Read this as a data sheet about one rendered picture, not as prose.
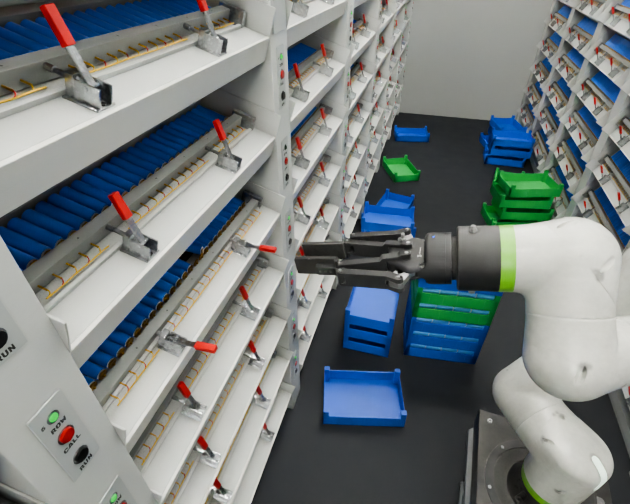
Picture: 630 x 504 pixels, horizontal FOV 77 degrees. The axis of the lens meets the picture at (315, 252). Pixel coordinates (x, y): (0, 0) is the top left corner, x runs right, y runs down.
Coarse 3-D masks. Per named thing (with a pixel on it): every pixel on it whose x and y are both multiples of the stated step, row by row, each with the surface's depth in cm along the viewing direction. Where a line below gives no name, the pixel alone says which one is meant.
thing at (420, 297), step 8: (416, 280) 156; (416, 288) 153; (416, 296) 152; (424, 296) 151; (432, 296) 150; (440, 296) 150; (448, 296) 149; (456, 296) 149; (496, 296) 145; (440, 304) 152; (448, 304) 152; (456, 304) 151; (464, 304) 150; (472, 304) 150; (480, 304) 149; (488, 304) 148; (496, 304) 148
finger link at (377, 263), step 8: (384, 256) 58; (392, 256) 57; (400, 256) 57; (408, 256) 57; (336, 264) 59; (344, 264) 59; (352, 264) 59; (360, 264) 59; (368, 264) 58; (376, 264) 58; (384, 264) 58
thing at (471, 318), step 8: (416, 304) 154; (416, 312) 157; (424, 312) 156; (432, 312) 155; (440, 312) 155; (448, 312) 154; (456, 312) 153; (464, 312) 153; (448, 320) 157; (456, 320) 156; (464, 320) 155; (472, 320) 154; (480, 320) 154; (488, 320) 153
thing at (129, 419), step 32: (256, 192) 97; (256, 224) 93; (192, 256) 80; (224, 256) 82; (256, 256) 91; (224, 288) 76; (192, 320) 69; (160, 352) 63; (192, 352) 68; (128, 384) 58; (160, 384) 60; (128, 416) 55; (128, 448) 55
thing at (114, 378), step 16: (240, 224) 88; (224, 240) 82; (208, 256) 78; (192, 272) 74; (192, 288) 73; (176, 304) 68; (192, 304) 71; (160, 320) 65; (144, 336) 62; (128, 352) 59; (144, 352) 62; (112, 368) 57; (128, 368) 58; (144, 368) 60; (112, 384) 55
